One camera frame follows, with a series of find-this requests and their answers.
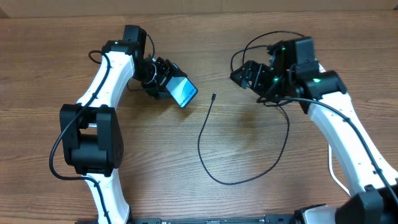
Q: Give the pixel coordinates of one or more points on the Samsung Galaxy smartphone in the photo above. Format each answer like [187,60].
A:
[182,90]

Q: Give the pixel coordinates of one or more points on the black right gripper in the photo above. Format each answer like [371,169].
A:
[247,73]

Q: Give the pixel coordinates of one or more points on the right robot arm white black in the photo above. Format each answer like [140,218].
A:
[295,75]

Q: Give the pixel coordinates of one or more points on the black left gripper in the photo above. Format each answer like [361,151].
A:
[166,69]

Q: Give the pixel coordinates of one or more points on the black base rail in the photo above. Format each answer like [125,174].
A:
[217,220]

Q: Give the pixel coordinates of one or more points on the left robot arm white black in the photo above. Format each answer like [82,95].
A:
[90,133]

